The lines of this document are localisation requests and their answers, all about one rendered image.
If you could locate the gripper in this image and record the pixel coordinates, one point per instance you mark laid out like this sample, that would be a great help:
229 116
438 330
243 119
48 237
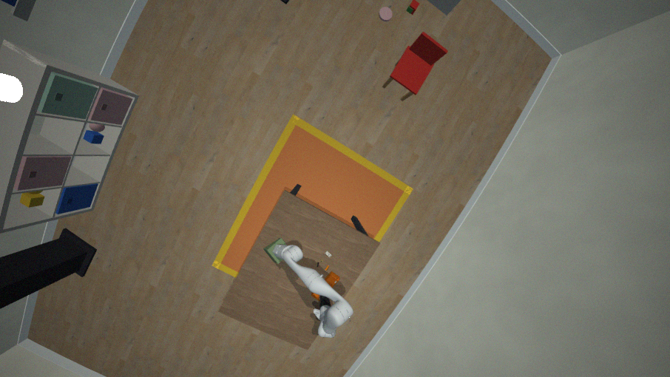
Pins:
323 306

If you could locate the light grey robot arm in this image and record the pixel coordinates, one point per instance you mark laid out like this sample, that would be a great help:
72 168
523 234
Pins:
339 312

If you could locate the orange bins with labels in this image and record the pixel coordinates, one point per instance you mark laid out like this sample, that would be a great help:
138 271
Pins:
331 279

